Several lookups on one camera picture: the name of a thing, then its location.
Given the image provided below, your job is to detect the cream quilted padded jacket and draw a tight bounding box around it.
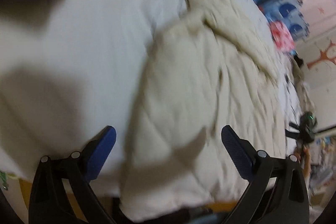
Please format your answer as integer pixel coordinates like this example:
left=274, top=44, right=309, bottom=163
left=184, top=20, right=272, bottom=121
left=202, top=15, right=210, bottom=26
left=121, top=0, right=285, bottom=222

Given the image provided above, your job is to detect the white striped bed duvet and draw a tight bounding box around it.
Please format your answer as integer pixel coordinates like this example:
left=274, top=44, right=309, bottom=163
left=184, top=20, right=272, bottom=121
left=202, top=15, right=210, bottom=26
left=1, top=0, right=287, bottom=200

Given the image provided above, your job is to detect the pink checked cloth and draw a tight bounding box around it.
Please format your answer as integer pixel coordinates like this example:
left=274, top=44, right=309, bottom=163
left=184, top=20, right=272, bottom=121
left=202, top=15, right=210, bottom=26
left=269, top=20, right=295, bottom=52

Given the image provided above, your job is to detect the cluttered white shelf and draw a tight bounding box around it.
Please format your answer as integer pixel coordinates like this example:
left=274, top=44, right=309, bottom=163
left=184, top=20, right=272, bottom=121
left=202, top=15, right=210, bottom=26
left=303, top=136, right=335, bottom=222

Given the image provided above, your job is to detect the olive brown garment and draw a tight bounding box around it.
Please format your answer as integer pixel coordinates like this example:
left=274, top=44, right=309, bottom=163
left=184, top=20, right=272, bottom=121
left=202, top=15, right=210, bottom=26
left=290, top=56, right=315, bottom=115

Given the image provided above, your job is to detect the white wardrobe with tree decal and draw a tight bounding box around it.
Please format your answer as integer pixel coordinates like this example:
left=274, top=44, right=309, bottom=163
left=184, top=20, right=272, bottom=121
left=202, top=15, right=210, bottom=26
left=297, top=30, right=335, bottom=130

